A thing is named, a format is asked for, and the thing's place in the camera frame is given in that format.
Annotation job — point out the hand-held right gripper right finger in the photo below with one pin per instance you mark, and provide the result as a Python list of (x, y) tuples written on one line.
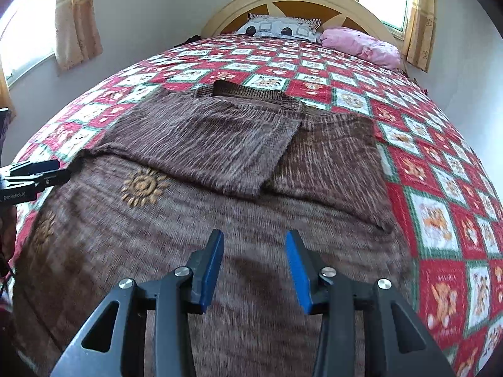
[(298, 271)]

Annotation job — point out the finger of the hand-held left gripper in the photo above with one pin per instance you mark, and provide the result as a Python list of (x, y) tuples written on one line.
[(37, 166), (47, 180)]

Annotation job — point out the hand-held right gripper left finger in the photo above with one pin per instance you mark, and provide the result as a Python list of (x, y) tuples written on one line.
[(212, 267)]

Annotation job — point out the brown knitted sweater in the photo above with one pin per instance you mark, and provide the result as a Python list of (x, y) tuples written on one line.
[(220, 188)]

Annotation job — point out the dark furniture edge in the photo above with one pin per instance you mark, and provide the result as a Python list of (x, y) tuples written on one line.
[(3, 129)]

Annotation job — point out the red checkered bedspread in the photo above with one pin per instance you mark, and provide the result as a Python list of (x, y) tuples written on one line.
[(432, 212)]

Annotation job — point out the dark cloth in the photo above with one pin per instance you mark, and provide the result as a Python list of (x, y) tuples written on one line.
[(188, 41)]

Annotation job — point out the pink pillow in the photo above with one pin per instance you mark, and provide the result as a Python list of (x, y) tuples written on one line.
[(361, 47)]

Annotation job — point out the white patterned pillow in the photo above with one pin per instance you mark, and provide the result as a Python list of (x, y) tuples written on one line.
[(275, 27)]

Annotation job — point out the cream wooden headboard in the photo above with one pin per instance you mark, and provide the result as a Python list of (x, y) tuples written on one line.
[(353, 11)]

